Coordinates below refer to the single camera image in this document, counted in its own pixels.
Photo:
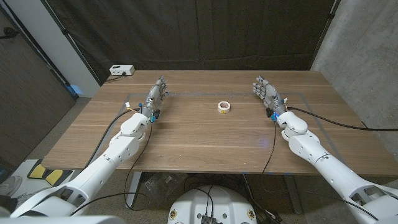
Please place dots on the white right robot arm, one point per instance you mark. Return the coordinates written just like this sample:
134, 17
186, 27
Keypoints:
326, 165

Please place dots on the clear plastic bag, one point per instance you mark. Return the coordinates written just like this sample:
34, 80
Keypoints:
161, 186

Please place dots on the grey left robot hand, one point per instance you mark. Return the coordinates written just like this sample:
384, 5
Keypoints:
154, 98

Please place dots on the grey table leg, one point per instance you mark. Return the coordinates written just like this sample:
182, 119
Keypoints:
293, 193

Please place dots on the white sticker roll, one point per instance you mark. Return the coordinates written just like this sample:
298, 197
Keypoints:
224, 107

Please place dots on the white power strip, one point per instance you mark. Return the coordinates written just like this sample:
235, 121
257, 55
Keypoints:
122, 70

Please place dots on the small black electronics box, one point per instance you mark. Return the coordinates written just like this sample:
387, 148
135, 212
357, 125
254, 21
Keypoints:
208, 219

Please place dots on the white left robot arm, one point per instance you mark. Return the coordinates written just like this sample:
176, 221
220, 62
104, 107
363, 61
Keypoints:
102, 165

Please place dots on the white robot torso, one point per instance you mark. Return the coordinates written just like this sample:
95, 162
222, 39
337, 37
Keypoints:
62, 220

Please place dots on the blue floor object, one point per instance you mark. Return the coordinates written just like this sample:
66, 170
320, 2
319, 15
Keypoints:
74, 90

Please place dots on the black backdrop curtain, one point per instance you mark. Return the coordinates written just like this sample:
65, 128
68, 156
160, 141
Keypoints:
199, 31

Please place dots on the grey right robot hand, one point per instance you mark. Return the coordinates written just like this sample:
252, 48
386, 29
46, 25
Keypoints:
270, 95

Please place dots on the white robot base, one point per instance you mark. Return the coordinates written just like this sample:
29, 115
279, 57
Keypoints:
224, 202

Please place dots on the grey sneaker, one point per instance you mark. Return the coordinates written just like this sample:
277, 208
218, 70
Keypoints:
9, 185
26, 193

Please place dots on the white table leg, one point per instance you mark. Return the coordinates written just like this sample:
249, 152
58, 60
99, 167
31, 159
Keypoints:
133, 189

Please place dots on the black backdrop stand pole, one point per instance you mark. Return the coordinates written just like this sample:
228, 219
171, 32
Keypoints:
71, 42
325, 34

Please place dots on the yellow black foot pedal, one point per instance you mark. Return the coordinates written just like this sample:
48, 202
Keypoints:
54, 177
37, 171

